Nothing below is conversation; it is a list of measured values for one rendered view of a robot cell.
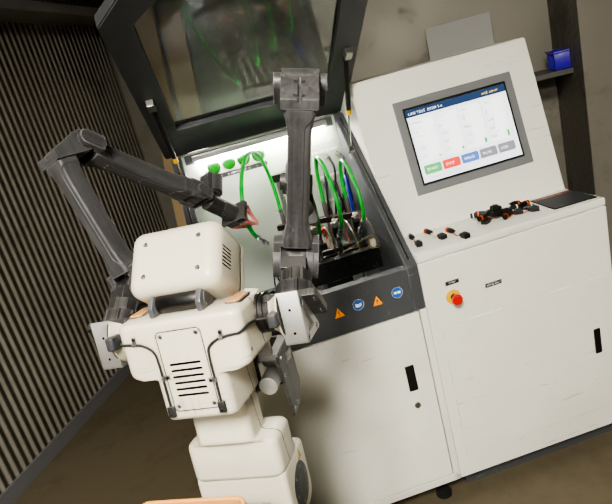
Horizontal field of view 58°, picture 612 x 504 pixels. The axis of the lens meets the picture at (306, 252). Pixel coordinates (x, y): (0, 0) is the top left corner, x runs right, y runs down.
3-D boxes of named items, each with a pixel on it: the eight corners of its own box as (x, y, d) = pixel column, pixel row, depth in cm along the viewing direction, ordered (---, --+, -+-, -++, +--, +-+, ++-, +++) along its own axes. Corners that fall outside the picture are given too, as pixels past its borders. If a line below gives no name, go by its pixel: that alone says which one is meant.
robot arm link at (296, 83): (271, 80, 101) (326, 81, 101) (275, 64, 112) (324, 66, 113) (272, 284, 123) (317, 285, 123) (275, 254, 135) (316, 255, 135)
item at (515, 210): (482, 229, 190) (480, 213, 188) (468, 222, 200) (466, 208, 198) (542, 210, 192) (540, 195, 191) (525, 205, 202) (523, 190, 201)
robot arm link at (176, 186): (56, 162, 136) (80, 142, 131) (57, 143, 139) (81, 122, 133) (190, 212, 169) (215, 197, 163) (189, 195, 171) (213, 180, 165)
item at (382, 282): (238, 368, 180) (224, 325, 175) (238, 362, 184) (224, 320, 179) (415, 311, 186) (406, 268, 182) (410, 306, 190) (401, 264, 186)
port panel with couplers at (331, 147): (327, 220, 225) (308, 146, 216) (325, 219, 228) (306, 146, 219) (356, 211, 227) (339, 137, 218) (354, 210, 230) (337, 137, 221)
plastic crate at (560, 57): (604, 55, 349) (602, 37, 345) (616, 56, 327) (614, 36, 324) (546, 69, 358) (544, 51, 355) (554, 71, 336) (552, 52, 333)
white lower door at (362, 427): (288, 534, 199) (234, 372, 179) (287, 529, 201) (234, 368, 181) (453, 474, 206) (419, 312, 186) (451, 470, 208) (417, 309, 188)
